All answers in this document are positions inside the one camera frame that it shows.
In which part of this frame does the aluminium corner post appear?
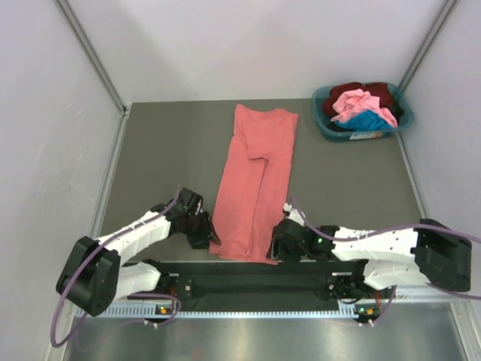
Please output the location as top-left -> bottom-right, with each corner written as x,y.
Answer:
398,0 -> 461,92
53,0 -> 128,116

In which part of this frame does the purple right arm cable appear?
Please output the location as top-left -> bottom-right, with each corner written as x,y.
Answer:
287,195 -> 481,327

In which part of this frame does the white slotted cable duct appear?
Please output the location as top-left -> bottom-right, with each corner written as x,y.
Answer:
74,303 -> 380,320

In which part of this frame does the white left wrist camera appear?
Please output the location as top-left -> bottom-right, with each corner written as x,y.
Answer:
189,200 -> 203,216

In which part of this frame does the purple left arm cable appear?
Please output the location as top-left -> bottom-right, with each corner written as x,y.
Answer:
50,184 -> 183,349

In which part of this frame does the light pink t shirt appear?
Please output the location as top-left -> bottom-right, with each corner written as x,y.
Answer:
332,89 -> 386,118

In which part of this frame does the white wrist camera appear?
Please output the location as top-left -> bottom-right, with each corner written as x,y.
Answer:
283,202 -> 305,226
189,200 -> 203,216

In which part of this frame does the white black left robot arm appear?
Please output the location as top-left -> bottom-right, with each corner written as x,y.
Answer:
56,187 -> 220,317

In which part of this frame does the coral red t shirt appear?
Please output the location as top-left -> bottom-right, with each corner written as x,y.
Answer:
209,104 -> 298,264

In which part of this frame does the right aluminium corner post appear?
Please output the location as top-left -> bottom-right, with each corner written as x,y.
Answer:
398,0 -> 461,92

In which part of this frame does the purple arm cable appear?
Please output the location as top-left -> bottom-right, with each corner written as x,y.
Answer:
287,195 -> 481,327
50,184 -> 183,349

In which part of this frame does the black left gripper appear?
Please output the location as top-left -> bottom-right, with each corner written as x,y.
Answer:
183,210 -> 220,250

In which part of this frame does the blue t shirt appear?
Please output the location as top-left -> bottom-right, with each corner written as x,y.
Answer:
334,111 -> 392,132

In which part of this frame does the left aluminium corner post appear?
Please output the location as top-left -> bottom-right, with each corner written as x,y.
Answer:
53,0 -> 128,116

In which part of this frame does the dark red t shirt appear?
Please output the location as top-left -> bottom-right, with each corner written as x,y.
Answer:
322,81 -> 395,117

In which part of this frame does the teal plastic laundry basket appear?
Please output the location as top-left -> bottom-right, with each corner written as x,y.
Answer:
311,82 -> 414,142

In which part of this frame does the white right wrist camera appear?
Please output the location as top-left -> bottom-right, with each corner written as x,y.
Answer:
283,202 -> 305,226

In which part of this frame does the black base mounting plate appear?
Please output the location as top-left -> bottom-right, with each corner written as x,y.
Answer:
127,262 -> 392,313

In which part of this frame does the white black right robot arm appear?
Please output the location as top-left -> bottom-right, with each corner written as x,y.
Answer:
268,218 -> 472,298

